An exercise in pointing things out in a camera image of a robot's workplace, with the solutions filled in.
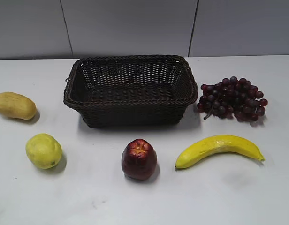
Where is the dark red apple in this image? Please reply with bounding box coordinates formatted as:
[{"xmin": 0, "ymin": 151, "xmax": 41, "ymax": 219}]
[{"xmin": 121, "ymin": 139, "xmax": 157, "ymax": 181}]

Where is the tan potato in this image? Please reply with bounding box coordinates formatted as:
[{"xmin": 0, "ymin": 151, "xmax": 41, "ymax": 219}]
[{"xmin": 0, "ymin": 92, "xmax": 37, "ymax": 120}]

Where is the dark woven wicker basket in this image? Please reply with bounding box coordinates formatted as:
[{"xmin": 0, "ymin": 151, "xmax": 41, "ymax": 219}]
[{"xmin": 63, "ymin": 55, "xmax": 198, "ymax": 128}]

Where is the yellow banana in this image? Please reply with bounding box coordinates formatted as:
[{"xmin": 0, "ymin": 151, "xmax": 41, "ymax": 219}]
[{"xmin": 175, "ymin": 135, "xmax": 265, "ymax": 170}]

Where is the yellow-green lemon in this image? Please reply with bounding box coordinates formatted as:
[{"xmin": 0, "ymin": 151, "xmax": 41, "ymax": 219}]
[{"xmin": 25, "ymin": 133, "xmax": 62, "ymax": 169}]

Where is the purple grape bunch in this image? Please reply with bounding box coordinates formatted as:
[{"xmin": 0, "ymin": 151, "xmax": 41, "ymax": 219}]
[{"xmin": 197, "ymin": 76, "xmax": 268, "ymax": 122}]

